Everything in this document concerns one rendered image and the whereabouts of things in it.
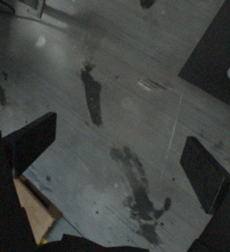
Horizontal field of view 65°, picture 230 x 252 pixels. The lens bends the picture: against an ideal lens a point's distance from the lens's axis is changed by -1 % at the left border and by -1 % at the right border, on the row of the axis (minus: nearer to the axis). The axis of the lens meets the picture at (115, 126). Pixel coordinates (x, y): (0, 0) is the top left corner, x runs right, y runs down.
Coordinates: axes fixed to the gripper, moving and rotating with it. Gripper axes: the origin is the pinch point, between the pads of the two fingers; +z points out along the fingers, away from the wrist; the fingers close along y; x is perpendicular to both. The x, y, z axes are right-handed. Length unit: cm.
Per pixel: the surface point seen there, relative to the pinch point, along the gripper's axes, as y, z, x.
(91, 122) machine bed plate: -9.7, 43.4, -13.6
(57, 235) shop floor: -47, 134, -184
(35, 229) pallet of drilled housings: -69, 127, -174
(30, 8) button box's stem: -39, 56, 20
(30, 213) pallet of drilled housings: -77, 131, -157
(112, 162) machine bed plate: -0.2, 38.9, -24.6
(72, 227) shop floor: -29, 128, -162
